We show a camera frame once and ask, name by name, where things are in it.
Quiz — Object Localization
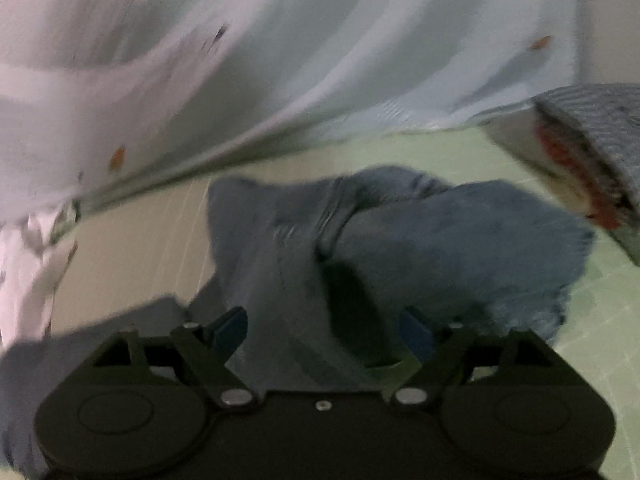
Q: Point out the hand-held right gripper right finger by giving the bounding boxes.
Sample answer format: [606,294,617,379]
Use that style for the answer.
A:
[382,306,558,411]

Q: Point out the white shirt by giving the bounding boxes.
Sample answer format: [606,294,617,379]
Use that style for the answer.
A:
[0,200,81,356]

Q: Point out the blue striped folded cloth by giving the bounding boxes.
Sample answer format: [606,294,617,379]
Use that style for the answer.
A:
[535,82,640,206]

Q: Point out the blue denim jeans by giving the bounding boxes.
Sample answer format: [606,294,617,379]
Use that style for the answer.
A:
[187,162,596,396]

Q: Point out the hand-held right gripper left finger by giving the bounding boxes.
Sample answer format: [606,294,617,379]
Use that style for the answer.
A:
[90,306,258,411]

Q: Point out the green checked mat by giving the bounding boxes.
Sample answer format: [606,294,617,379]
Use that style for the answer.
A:
[47,120,640,480]

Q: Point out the red patterned folded cloth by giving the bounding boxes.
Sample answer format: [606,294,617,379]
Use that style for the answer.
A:
[532,115,631,231]

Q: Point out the carrot print light sheet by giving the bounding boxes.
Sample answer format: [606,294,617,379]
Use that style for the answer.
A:
[0,0,588,221]

